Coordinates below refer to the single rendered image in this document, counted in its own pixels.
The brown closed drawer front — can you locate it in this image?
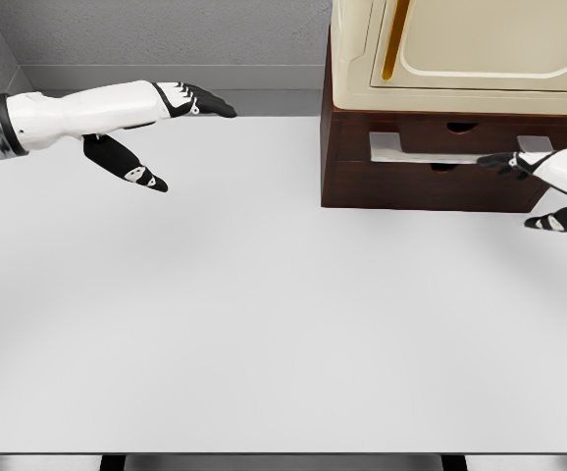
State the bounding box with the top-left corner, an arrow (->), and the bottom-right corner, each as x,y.
339,120 -> 567,155

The dark brown wooden cabinet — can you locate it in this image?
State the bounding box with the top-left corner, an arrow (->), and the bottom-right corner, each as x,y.
320,38 -> 567,214

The cream switch box, yellow stripe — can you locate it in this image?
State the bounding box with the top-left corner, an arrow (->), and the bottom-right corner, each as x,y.
330,0 -> 567,117

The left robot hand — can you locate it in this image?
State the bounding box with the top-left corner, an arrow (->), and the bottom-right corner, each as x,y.
62,80 -> 238,194

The brown drawer with white inside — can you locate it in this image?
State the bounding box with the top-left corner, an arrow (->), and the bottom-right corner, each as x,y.
333,131 -> 557,214

